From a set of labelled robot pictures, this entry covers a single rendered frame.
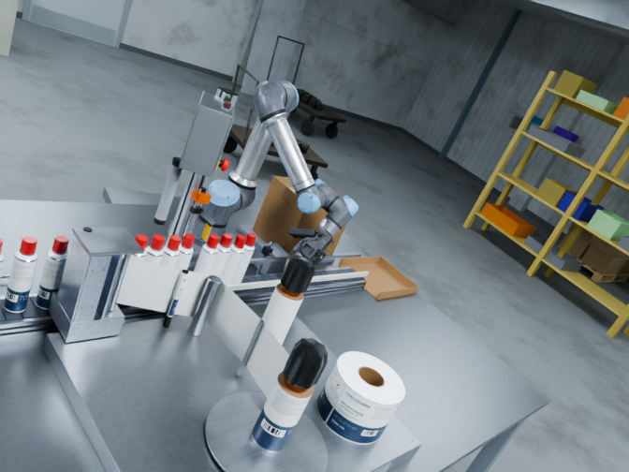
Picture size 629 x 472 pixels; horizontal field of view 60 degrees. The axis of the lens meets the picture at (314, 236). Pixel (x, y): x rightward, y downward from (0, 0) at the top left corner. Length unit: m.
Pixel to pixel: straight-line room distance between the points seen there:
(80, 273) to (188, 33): 8.44
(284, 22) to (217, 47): 1.19
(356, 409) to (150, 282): 0.64
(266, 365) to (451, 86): 10.86
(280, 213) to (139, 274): 0.91
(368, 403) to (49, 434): 0.73
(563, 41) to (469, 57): 1.98
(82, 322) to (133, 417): 0.28
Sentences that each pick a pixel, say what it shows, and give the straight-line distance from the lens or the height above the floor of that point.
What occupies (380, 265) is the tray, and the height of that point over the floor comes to 0.83.
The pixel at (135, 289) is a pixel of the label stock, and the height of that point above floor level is 0.97.
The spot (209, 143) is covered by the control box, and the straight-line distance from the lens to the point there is 1.55.
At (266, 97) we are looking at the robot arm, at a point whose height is 1.48.
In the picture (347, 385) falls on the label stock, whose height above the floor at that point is 1.02.
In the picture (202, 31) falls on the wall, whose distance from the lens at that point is 9.74.
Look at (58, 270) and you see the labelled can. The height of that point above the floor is 1.01.
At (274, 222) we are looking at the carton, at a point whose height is 0.96.
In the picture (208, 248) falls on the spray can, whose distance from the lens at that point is 1.72.
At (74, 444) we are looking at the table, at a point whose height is 0.83.
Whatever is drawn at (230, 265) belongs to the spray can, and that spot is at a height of 0.99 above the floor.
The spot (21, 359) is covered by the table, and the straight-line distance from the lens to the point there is 1.51.
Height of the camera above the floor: 1.83
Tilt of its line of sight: 22 degrees down
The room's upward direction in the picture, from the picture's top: 24 degrees clockwise
